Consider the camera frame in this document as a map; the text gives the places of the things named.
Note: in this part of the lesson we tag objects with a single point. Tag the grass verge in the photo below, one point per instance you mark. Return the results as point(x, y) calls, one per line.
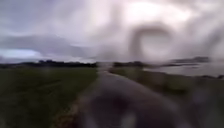
point(193, 96)

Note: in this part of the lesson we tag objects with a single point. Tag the dark wet asphalt path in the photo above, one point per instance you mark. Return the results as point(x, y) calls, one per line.
point(116, 100)

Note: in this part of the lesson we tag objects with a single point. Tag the distant dark hill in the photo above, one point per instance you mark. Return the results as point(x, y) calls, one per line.
point(193, 60)

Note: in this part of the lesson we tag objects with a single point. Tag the pale sandy path edge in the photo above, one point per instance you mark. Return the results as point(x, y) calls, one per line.
point(68, 115)

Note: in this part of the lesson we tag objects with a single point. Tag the distant row of trees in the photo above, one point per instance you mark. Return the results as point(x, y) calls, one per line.
point(63, 63)

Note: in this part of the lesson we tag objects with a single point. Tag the grass field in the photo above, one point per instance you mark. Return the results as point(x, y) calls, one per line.
point(33, 96)

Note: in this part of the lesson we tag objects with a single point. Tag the pale water surface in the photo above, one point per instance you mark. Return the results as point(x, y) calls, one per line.
point(196, 69)

